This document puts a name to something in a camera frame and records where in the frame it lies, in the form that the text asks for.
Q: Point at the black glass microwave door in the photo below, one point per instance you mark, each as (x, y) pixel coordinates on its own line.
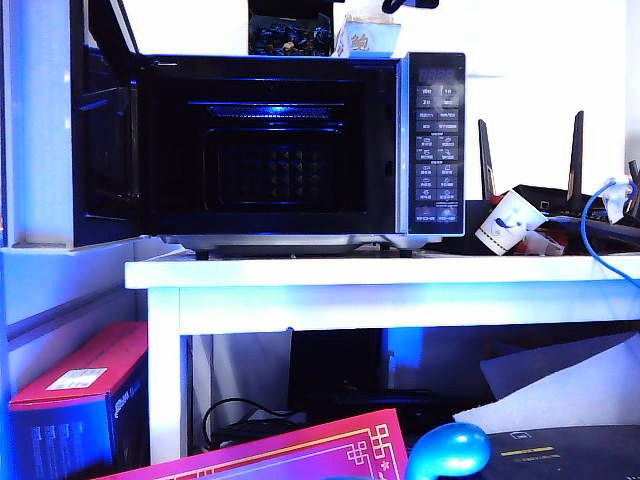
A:
(105, 150)

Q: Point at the red and blue carton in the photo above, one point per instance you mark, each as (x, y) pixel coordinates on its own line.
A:
(60, 430)

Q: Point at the black computer case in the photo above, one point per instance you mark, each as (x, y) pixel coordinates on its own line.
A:
(335, 360)

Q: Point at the white yellow-print snack box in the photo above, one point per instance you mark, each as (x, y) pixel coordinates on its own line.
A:
(367, 42)

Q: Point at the black Midea microwave oven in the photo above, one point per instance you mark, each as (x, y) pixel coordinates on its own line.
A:
(436, 150)

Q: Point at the white tape tag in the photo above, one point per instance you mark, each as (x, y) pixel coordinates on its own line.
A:
(616, 199)

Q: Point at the white foam sheet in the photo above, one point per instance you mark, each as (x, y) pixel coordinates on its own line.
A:
(575, 400)
(540, 365)

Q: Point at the black power adapter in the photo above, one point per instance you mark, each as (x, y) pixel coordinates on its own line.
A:
(260, 432)

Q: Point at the white table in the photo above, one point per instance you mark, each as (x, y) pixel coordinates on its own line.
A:
(350, 275)

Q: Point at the pink gold-pattern gift box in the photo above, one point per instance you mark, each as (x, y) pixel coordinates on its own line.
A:
(275, 455)

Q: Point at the glossy blue round object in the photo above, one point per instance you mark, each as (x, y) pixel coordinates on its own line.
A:
(445, 450)

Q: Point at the white blue-print paper cup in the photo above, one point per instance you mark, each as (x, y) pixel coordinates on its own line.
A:
(505, 224)

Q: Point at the white office partition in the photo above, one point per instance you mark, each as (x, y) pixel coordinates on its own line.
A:
(60, 280)

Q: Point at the red white small packet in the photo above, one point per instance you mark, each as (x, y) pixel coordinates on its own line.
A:
(542, 244)

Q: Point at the black gold-print box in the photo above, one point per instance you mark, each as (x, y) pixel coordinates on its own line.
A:
(575, 460)

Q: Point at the black router with antennas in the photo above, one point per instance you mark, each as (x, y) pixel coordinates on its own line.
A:
(560, 196)

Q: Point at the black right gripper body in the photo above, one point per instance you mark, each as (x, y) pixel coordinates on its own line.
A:
(415, 4)

